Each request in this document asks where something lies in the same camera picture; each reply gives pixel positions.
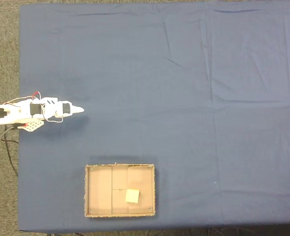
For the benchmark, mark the yellow foam block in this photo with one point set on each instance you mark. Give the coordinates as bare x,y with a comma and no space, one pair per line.
132,196

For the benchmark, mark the shallow cardboard box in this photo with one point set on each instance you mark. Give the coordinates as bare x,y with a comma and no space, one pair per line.
100,191

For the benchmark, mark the blue table cloth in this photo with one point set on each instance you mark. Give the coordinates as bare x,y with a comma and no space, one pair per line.
184,86

